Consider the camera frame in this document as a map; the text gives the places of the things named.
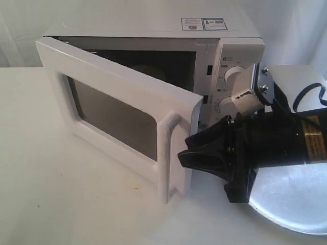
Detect upper white power knob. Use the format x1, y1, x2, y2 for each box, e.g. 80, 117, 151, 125
224, 66, 245, 84

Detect white microwave door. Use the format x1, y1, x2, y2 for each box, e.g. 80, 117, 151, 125
36, 37, 202, 203

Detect cream ceramic bowl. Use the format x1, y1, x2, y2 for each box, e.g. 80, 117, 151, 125
131, 65, 166, 81

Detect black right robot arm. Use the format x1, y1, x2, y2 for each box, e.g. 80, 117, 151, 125
178, 109, 326, 203

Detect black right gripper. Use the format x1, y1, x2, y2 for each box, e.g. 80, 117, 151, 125
178, 113, 307, 203

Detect lower white timer knob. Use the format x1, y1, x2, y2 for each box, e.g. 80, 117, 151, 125
219, 96, 237, 115

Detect round stainless steel plate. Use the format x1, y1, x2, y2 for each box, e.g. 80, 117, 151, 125
249, 163, 326, 235

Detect white printed warning label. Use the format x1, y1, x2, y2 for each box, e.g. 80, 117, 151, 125
181, 18, 227, 31

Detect white Midea microwave body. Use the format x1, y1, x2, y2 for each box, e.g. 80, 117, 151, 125
46, 14, 265, 124

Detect black cable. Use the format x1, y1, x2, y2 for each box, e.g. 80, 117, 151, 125
292, 83, 327, 113

